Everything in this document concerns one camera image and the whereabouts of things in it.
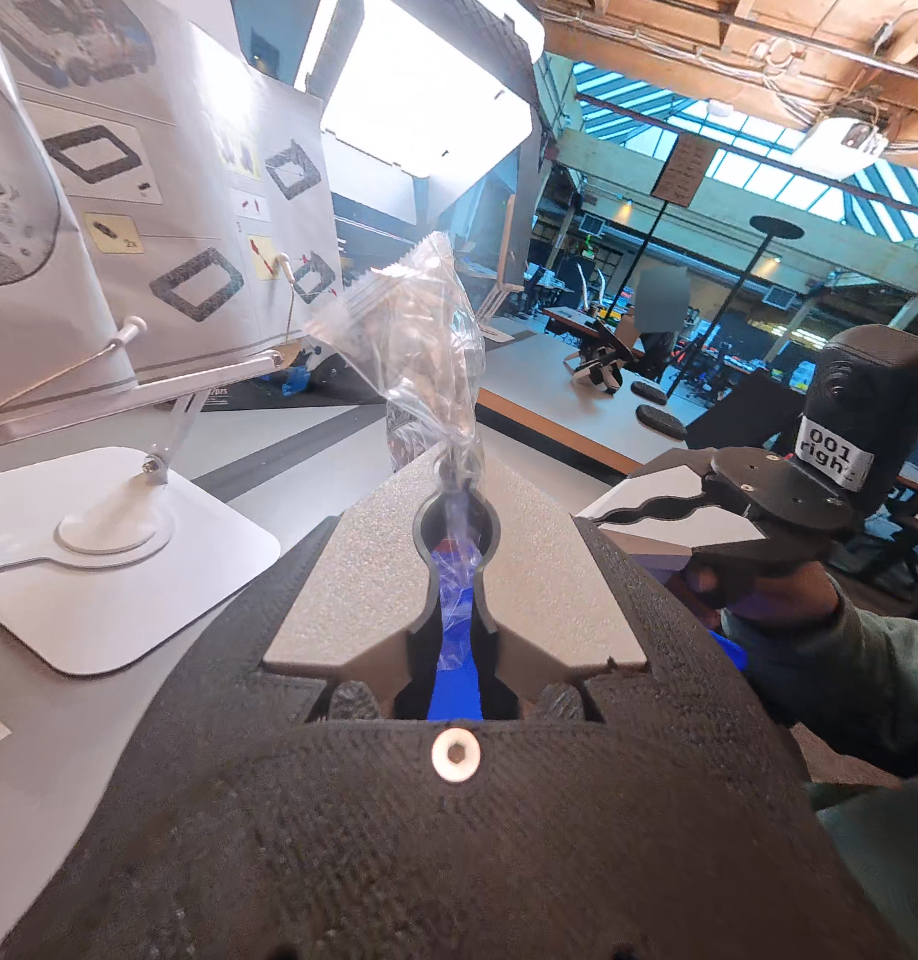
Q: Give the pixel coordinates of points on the black floor lamp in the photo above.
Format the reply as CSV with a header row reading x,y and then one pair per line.
x,y
729,300

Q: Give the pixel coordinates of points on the white ceiling projector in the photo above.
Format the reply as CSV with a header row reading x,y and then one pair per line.
x,y
841,142

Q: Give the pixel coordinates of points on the small clear plastic bag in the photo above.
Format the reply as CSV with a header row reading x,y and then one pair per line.
x,y
414,337

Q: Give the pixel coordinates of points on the white lit panel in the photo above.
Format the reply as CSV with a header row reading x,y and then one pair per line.
x,y
429,112

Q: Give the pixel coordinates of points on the black oval armrest pad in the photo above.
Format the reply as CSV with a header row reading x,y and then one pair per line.
x,y
648,391
661,422

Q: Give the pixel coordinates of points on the grey wood-edged table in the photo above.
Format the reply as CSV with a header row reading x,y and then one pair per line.
x,y
549,375

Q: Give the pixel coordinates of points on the blue plastic bin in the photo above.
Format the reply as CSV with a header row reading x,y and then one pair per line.
x,y
455,690

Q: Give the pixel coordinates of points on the brown sign board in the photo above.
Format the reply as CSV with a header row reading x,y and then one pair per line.
x,y
682,169

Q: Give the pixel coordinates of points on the person's green sweatshirt torso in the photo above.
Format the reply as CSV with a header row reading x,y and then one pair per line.
x,y
879,862

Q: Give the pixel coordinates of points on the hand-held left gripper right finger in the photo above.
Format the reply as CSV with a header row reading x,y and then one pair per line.
x,y
564,592

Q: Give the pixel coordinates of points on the person's right forearm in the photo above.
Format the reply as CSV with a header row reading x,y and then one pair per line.
x,y
864,690

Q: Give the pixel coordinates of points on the lego instruction booklet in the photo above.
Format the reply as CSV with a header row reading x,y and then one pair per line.
x,y
166,187

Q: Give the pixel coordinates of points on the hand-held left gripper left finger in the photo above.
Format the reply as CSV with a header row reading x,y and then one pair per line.
x,y
354,592

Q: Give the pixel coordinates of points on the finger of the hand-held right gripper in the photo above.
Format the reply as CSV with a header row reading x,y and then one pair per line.
x,y
631,495
691,534

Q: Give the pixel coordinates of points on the white book stand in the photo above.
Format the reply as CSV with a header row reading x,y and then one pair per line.
x,y
129,600

